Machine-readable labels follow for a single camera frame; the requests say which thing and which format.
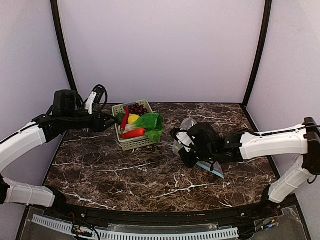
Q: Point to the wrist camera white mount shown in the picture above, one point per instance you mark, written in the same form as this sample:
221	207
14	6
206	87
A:
95	97
182	138

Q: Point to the beige plastic basket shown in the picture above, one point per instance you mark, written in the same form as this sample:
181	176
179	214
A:
132	143

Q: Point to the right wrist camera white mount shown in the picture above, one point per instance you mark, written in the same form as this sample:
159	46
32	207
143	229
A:
182	138

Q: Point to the long red chili pepper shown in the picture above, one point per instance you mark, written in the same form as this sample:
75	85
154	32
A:
125	119

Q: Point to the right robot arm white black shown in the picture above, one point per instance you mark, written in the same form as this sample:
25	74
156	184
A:
302	139

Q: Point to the green avocado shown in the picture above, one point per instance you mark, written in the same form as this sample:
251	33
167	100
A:
120	117

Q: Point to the white slotted cable duct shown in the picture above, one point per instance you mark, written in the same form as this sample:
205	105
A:
136	232

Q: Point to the yellow lemon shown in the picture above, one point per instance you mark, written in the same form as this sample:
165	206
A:
132	118

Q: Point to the green bok choy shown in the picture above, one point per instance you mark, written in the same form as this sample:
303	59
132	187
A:
152	123

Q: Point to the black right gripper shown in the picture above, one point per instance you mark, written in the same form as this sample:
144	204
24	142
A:
189	160

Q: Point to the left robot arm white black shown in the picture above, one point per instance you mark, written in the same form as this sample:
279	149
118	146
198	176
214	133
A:
68	112

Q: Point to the orange red chili pepper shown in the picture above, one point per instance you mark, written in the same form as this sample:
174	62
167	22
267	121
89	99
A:
140	132

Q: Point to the black curved front rail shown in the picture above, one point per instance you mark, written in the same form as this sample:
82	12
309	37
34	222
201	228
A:
242	217

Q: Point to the right black frame post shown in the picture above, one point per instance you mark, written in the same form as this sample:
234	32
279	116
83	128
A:
259	52

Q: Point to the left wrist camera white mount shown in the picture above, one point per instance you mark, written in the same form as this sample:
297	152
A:
95	97

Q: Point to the left black frame post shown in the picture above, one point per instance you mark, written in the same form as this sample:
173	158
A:
62	45

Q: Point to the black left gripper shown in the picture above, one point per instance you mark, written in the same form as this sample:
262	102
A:
100	121

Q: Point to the dark red grapes bunch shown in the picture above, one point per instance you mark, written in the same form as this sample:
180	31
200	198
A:
137	109

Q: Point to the clear zip top bag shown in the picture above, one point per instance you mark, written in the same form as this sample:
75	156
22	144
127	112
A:
216	168

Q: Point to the black frame post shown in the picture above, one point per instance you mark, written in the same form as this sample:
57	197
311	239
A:
62	45
259	52

